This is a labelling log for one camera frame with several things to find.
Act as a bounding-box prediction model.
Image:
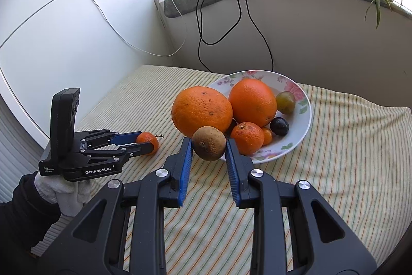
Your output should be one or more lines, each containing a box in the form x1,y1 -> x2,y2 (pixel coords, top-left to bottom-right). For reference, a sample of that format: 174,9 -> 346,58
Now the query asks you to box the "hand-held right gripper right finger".
225,139 -> 378,275

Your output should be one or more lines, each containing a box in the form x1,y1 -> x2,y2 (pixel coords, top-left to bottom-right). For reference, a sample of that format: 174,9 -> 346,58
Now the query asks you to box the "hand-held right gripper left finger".
37,137 -> 194,275

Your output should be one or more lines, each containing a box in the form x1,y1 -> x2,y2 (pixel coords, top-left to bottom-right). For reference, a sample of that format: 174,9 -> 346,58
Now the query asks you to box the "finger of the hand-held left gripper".
75,129 -> 141,148
80,142 -> 154,166

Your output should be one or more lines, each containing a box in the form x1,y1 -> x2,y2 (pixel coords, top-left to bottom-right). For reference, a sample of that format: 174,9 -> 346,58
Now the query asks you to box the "small mandarin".
136,132 -> 159,156

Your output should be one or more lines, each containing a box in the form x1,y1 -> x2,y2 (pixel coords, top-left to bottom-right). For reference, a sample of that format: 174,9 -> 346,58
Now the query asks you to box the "brown kiwi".
192,126 -> 227,161

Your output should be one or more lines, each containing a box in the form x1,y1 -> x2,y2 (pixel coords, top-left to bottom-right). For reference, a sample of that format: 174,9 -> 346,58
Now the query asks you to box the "speckled mandarin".
230,122 -> 265,156

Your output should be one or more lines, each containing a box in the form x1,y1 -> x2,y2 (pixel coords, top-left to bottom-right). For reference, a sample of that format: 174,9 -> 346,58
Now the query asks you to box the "small kumquat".
262,127 -> 274,146

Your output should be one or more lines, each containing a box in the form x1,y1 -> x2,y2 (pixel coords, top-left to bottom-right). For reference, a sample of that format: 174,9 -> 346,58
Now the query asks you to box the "large spotted orange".
171,86 -> 233,138

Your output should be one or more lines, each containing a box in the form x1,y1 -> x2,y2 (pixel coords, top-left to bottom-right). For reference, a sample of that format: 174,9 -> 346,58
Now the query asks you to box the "dark plum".
270,117 -> 289,136

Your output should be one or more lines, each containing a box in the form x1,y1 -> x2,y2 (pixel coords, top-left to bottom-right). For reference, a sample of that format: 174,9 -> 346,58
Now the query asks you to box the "floral white plate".
208,70 -> 313,165

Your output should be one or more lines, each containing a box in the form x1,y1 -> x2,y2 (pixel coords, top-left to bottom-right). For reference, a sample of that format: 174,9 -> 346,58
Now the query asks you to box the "green plum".
276,91 -> 296,115

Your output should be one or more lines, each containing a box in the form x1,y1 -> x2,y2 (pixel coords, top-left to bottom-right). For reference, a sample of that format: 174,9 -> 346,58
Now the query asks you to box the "person's left forearm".
0,173 -> 65,251

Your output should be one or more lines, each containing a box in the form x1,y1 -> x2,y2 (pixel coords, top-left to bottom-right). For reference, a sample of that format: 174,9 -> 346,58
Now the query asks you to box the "person's left hand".
35,171 -> 92,217

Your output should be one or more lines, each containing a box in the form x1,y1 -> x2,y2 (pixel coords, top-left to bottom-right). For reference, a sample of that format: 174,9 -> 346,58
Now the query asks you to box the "large smooth orange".
228,78 -> 277,128

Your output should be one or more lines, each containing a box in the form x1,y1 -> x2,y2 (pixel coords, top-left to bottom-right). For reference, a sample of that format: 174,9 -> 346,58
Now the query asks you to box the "black cable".
196,0 -> 275,72

